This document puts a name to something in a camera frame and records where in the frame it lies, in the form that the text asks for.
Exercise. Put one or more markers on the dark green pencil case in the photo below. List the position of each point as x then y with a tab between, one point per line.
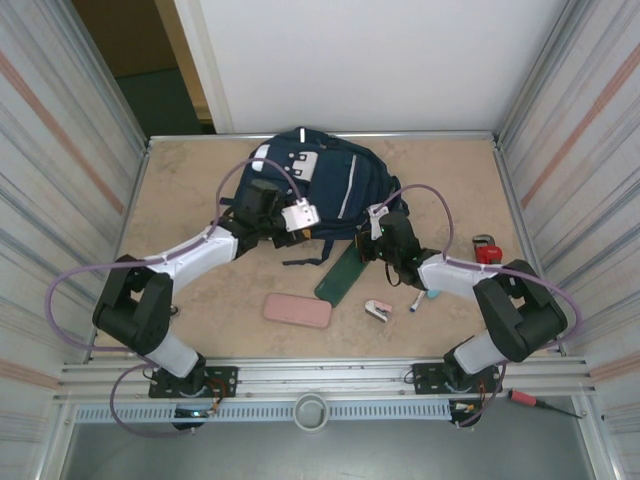
340	280

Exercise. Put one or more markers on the navy blue backpack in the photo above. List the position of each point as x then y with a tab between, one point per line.
325	200

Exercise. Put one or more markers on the pink and white stapler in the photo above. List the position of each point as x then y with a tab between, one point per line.
377	310

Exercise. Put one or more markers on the teal eraser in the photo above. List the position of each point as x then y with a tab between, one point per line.
435	293

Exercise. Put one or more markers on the blue and white marker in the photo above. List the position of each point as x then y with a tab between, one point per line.
417	302

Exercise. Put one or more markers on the pink pencil case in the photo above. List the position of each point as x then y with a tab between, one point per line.
297	310

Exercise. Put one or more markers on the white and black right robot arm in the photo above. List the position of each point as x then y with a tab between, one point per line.
520	320

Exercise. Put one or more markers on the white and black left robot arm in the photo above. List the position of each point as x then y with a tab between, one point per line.
130	310

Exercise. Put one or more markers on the red pipe wrench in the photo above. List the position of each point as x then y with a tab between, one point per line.
490	254

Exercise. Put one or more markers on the small silver metal piece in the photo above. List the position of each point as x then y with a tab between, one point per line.
174	310

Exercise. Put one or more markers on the grey round pipe fitting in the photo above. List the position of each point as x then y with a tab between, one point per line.
311	425

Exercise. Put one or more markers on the small circuit board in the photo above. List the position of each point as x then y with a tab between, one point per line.
192	413
465	407

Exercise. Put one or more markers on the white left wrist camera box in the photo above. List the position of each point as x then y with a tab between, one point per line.
300	215

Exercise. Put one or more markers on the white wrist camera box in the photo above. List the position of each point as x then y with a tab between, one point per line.
376	220
300	215

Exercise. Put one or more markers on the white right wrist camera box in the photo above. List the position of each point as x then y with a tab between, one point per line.
376	220

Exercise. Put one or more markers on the long aluminium table edge rail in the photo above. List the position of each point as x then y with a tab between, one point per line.
450	135

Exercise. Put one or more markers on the aluminium table side rail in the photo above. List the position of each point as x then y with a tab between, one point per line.
138	185
508	185

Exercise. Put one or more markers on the wide aluminium rail beam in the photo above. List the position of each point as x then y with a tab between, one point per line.
325	375

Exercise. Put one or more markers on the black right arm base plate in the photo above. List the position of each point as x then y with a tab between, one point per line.
425	380

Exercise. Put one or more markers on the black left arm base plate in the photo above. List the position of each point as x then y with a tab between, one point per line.
225	382

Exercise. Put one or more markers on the white door frame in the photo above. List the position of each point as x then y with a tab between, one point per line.
200	60

